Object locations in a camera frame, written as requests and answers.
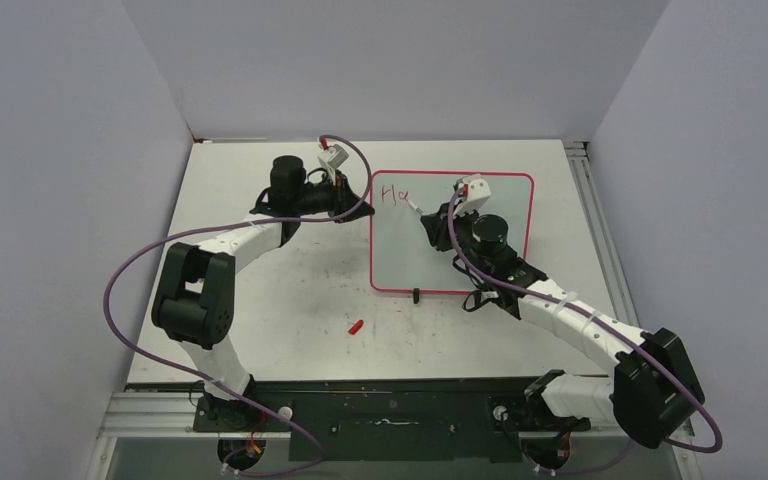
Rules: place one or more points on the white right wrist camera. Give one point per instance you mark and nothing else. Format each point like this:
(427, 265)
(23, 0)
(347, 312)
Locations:
(473, 192)

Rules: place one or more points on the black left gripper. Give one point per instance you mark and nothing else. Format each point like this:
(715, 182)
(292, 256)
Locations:
(341, 196)

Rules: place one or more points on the aluminium right side rail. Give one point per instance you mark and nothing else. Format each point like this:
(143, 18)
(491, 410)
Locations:
(613, 272)

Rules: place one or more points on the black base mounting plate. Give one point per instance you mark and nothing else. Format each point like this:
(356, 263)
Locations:
(392, 420)

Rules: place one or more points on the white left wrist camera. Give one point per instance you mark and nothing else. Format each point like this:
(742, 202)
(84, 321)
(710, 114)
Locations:
(331, 156)

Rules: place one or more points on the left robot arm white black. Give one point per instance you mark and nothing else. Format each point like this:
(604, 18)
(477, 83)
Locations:
(195, 297)

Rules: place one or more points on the red marker cap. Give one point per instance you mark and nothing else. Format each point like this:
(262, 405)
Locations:
(354, 329)

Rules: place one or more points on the pink framed whiteboard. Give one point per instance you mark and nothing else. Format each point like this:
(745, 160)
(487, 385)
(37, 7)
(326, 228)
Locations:
(401, 257)

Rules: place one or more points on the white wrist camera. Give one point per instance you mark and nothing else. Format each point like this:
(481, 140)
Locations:
(331, 156)
(473, 192)

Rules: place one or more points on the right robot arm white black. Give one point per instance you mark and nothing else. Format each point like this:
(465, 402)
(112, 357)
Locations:
(650, 389)

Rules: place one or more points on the aluminium front frame rail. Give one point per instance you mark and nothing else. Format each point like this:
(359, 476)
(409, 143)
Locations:
(171, 415)

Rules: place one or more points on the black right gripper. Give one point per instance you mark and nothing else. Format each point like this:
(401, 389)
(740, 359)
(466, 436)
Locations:
(439, 228)

